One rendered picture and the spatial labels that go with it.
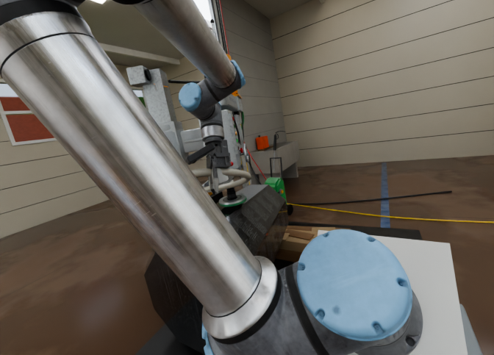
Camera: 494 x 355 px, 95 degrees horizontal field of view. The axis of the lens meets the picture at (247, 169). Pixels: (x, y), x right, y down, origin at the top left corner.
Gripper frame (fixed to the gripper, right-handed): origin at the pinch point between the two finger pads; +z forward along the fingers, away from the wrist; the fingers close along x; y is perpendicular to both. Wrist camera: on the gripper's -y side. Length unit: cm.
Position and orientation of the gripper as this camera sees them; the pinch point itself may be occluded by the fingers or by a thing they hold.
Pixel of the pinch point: (213, 190)
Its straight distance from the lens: 87.0
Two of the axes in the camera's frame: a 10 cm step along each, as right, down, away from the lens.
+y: 9.2, -0.5, 3.9
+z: 1.3, 9.7, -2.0
